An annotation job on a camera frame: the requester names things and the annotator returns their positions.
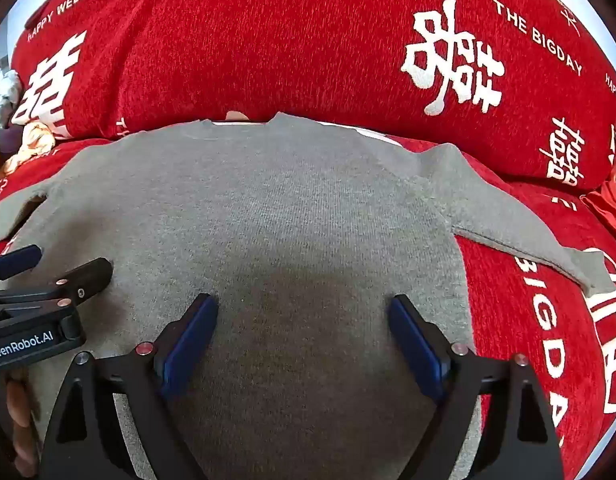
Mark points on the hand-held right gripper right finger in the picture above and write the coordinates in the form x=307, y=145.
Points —
x=418, y=350

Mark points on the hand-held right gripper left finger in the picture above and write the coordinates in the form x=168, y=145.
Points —
x=188, y=350

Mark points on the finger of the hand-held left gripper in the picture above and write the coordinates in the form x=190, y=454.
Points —
x=88, y=277
x=18, y=260

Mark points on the grey knit sweater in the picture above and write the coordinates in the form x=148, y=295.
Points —
x=288, y=210

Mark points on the person's left hand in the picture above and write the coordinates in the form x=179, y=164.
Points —
x=23, y=425

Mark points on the red printed sofa cover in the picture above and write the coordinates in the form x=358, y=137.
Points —
x=518, y=320

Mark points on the dark purple cloth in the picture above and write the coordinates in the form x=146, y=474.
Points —
x=8, y=141

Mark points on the golden satin cloth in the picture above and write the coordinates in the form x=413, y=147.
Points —
x=33, y=141

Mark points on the crumpled white grey cloth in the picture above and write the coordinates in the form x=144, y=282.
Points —
x=0, y=95

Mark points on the red emblem pillow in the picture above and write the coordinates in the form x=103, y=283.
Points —
x=613, y=195

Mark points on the red printed sofa cushion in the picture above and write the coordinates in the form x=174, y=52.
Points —
x=288, y=35

